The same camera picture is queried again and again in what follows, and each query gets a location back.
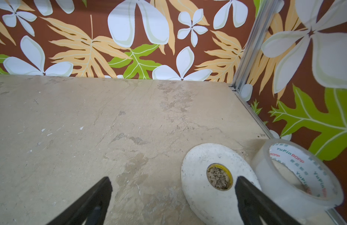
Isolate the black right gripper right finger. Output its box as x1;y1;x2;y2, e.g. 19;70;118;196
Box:
235;176;300;225

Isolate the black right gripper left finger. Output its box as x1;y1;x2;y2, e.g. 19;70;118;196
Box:
48;177;112;225

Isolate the clear packing tape roll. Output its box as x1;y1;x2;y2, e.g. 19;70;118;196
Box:
250;139;344;220

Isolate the white foam tape roll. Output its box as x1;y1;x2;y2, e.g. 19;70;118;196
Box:
181;143;261;225

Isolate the aluminium frame post right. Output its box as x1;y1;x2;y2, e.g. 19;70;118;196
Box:
232;0;284;92

